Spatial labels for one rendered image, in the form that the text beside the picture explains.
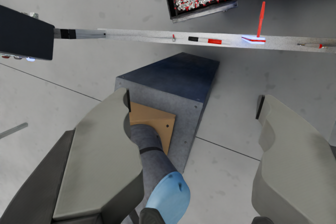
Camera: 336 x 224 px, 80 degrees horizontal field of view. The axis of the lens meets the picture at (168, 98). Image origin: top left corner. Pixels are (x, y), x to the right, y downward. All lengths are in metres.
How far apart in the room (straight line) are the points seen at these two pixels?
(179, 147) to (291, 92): 1.16
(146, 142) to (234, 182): 1.56
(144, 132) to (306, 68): 1.34
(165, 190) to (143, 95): 0.34
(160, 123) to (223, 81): 1.08
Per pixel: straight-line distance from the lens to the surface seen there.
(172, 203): 0.45
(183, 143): 0.69
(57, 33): 0.74
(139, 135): 0.54
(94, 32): 0.80
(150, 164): 0.47
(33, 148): 2.99
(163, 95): 0.64
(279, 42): 0.75
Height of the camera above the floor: 1.58
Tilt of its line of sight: 66 degrees down
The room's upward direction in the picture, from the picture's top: 135 degrees counter-clockwise
